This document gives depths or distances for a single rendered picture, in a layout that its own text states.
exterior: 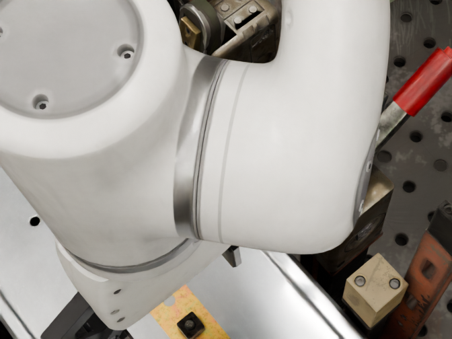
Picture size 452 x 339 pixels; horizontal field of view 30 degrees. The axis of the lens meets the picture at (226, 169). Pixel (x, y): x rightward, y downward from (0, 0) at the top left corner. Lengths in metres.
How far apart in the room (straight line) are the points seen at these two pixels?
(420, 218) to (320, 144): 0.76
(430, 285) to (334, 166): 0.33
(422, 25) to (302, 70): 0.89
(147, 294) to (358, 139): 0.21
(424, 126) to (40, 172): 0.85
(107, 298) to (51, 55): 0.19
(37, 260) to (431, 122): 0.57
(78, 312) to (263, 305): 0.24
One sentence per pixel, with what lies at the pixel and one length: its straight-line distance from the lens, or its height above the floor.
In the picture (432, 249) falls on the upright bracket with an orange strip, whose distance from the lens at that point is 0.58.
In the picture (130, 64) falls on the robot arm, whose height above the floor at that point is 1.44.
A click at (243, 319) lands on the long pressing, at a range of 0.70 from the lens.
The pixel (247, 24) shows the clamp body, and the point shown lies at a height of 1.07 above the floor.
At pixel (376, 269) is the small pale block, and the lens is 0.65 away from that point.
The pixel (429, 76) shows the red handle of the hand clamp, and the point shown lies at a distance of 0.64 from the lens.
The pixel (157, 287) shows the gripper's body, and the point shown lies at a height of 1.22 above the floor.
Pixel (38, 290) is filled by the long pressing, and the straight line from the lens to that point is 0.74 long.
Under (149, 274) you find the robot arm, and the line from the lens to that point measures 0.42.
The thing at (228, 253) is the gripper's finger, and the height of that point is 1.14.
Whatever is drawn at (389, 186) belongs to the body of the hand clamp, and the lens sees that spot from 0.69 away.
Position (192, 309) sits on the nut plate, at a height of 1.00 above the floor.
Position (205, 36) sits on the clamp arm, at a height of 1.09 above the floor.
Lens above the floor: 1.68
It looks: 66 degrees down
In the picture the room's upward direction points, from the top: 10 degrees counter-clockwise
